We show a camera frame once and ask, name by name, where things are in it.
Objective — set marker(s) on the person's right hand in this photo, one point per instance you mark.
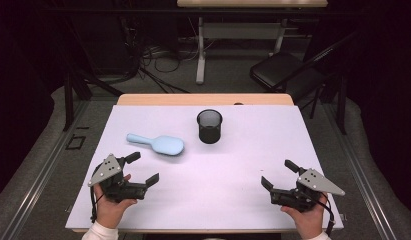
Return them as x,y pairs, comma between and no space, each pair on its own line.
311,221

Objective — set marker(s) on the white foam board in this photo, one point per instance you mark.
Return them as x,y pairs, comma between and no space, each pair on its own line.
209,186

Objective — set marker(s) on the white-legged background desk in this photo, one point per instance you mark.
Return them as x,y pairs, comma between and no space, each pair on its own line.
239,30

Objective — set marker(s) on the wooden table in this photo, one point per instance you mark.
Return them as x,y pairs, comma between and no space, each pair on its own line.
179,99

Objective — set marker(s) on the black mesh cup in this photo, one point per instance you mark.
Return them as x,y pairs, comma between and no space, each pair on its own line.
209,133

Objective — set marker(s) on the black folding chair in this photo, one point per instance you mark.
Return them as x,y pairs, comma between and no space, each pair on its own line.
279,70

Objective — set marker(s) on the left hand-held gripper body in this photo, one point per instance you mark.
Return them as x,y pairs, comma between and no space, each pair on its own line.
111,180

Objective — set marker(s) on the metal floor rail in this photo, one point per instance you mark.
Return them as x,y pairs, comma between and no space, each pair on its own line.
33,186
363,186

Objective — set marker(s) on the person's left hand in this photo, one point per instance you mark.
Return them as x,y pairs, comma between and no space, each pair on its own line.
109,211

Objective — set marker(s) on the black metal stand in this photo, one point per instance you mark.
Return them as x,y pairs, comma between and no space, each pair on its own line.
69,100

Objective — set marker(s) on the light blue hairbrush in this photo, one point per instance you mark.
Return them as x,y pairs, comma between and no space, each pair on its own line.
166,145

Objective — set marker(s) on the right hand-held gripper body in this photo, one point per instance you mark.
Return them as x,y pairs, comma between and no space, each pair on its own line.
309,181

